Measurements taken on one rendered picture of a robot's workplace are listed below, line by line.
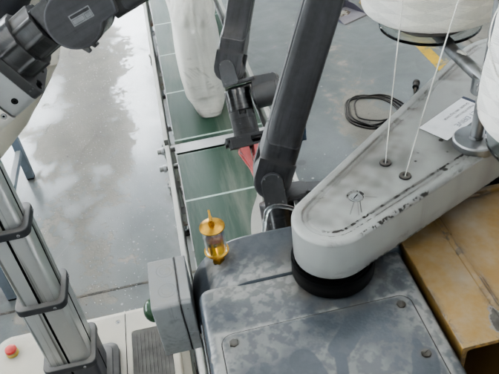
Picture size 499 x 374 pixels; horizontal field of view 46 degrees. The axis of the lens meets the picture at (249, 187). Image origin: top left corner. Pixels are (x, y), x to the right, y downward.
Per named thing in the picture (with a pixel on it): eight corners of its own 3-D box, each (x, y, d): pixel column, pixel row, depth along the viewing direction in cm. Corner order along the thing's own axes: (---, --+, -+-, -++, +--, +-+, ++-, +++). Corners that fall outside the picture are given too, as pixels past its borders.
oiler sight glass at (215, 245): (204, 243, 69) (199, 222, 66) (225, 239, 69) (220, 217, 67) (207, 259, 67) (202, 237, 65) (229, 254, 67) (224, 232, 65)
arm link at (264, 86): (224, 63, 134) (216, 62, 126) (272, 48, 132) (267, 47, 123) (238, 113, 136) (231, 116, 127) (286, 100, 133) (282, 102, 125)
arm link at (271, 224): (258, 194, 99) (257, 201, 93) (298, 187, 99) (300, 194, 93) (265, 234, 100) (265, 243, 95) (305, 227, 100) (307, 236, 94)
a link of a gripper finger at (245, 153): (280, 173, 126) (269, 130, 127) (247, 180, 125) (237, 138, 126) (276, 176, 133) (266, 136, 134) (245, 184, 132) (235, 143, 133)
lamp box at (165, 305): (161, 309, 76) (146, 260, 70) (195, 300, 76) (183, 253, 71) (166, 357, 70) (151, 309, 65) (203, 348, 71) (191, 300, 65)
